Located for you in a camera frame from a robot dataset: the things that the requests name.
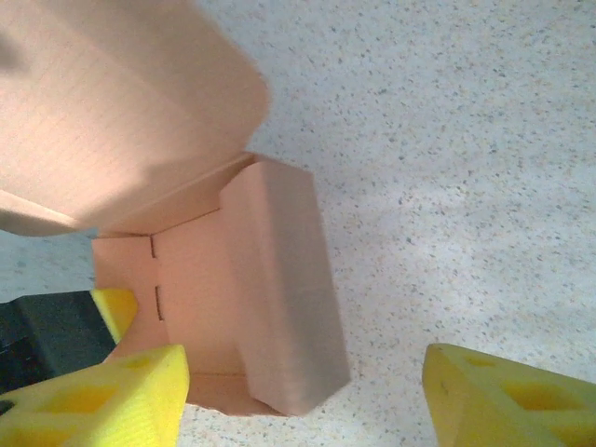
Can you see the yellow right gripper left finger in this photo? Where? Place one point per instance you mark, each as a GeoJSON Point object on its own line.
{"type": "Point", "coordinates": [93, 410]}

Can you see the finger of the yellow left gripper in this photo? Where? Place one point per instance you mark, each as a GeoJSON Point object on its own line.
{"type": "Point", "coordinates": [116, 309]}

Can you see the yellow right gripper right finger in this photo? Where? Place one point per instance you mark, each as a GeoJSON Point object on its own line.
{"type": "Point", "coordinates": [512, 410]}

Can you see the brown cardboard paper box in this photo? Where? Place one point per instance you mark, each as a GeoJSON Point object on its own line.
{"type": "Point", "coordinates": [209, 279]}

